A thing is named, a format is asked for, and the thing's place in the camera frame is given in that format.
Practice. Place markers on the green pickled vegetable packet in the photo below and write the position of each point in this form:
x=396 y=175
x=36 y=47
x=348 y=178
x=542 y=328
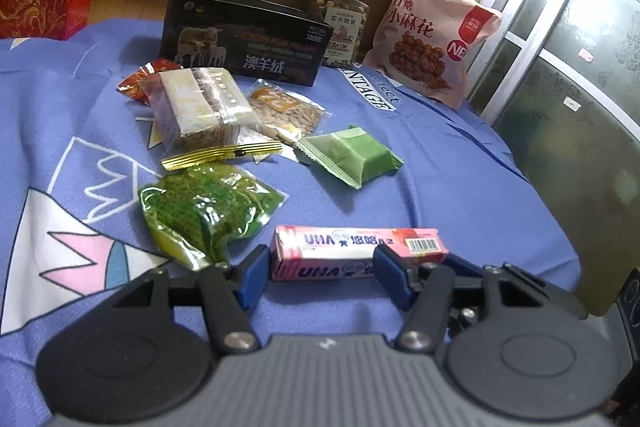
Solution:
x=200 y=212

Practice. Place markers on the pink snack bag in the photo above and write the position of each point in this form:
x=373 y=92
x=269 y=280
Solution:
x=425 y=42

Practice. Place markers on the clear nut snack packet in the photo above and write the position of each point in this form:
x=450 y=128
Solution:
x=285 y=112

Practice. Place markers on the red snack packet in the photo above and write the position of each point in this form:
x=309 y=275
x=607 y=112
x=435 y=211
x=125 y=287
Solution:
x=137 y=84

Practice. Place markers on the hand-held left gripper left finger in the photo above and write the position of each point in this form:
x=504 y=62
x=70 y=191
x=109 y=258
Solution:
x=255 y=277

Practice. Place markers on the light green pastry packet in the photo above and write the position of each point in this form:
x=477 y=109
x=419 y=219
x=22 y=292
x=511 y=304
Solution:
x=350 y=154

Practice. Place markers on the clear nut jar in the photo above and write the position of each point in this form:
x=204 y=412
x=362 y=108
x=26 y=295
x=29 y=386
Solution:
x=340 y=22

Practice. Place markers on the clear cake packet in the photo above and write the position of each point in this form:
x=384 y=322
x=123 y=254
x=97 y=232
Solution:
x=195 y=107

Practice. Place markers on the thin gold packet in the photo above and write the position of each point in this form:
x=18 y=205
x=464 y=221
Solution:
x=210 y=155

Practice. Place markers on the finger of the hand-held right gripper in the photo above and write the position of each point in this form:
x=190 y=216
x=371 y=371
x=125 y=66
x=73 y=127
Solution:
x=550 y=294

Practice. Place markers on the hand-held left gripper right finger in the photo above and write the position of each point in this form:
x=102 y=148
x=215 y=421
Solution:
x=392 y=274

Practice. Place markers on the frosted glass sliding door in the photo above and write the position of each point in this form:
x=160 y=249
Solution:
x=575 y=57

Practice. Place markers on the pink candy box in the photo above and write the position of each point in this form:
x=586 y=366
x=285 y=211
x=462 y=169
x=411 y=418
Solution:
x=325 y=252

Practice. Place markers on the black cardboard box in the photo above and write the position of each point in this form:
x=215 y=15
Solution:
x=240 y=37

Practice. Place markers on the blue printed cloth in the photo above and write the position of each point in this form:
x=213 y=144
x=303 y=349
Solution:
x=450 y=207

